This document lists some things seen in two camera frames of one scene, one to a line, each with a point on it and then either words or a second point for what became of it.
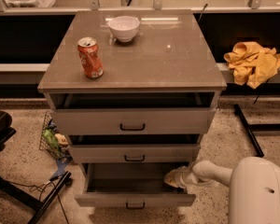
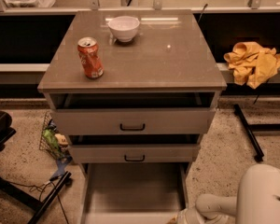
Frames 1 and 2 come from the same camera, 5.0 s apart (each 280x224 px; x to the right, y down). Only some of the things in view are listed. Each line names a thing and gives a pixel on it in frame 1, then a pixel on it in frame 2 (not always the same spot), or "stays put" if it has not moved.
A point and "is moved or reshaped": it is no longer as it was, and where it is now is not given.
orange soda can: (90, 57) stays put
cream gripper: (188, 175) -> (187, 217)
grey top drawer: (133, 113) stays put
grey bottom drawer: (133, 186) is moved or reshaped
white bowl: (124, 28) stays put
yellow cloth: (252, 63) stays put
